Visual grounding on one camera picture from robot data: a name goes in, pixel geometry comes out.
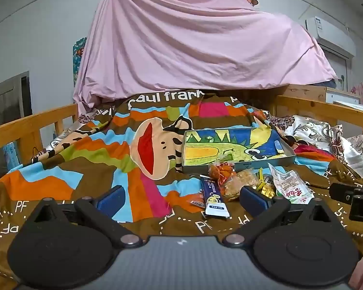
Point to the brown printed blanket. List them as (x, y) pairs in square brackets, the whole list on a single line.
[(78, 163)]

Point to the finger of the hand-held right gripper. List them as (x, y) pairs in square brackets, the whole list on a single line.
[(341, 191)]

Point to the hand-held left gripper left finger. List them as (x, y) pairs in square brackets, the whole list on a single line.
[(112, 201)]

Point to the white floral quilt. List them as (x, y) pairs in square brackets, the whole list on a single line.
[(314, 130)]

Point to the wooden bed frame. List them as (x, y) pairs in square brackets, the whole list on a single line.
[(18, 130)]

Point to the clear cracker packet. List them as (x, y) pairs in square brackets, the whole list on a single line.
[(239, 184)]

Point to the blue stick packet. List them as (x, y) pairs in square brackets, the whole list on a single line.
[(213, 199)]

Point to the wall poster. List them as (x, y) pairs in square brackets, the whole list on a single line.
[(78, 54)]

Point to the grey door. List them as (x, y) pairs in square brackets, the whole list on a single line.
[(6, 96)]

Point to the blue tissue box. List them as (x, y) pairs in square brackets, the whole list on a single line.
[(11, 155)]

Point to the white and red packet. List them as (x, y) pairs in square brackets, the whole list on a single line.
[(290, 187)]

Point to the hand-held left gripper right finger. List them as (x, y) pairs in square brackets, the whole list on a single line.
[(254, 202)]

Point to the gold foil packet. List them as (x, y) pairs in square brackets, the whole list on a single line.
[(266, 190)]

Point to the wooden cabinet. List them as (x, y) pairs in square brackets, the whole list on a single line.
[(302, 92)]

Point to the orange candy bag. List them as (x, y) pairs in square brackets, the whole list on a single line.
[(223, 172)]

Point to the pink sheet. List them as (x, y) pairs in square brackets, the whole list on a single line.
[(184, 42)]

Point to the white air conditioner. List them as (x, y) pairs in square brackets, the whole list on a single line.
[(329, 33)]

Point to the grey tray with colourful print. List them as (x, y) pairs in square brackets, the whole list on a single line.
[(230, 145)]

